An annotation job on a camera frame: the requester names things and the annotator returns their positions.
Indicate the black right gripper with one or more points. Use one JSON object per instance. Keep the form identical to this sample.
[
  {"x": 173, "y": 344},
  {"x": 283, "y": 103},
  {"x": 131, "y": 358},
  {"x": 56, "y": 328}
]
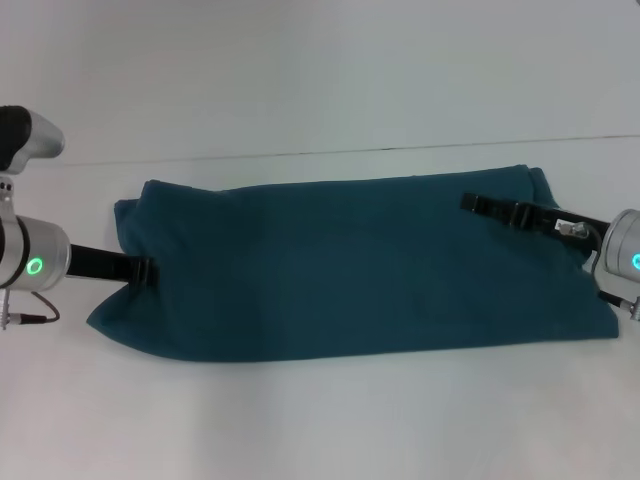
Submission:
[{"x": 565, "y": 227}]

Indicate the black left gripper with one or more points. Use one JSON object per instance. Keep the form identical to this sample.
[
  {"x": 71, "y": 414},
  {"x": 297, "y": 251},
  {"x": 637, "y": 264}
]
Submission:
[{"x": 97, "y": 262}]

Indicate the teal t-shirt with FREE print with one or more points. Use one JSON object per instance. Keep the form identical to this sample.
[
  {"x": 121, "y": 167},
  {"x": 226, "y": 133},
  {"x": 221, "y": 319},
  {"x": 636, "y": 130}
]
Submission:
[{"x": 350, "y": 270}]

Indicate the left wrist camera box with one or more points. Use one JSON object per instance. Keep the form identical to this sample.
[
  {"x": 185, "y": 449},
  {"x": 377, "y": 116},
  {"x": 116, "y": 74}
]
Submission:
[{"x": 27, "y": 135}]

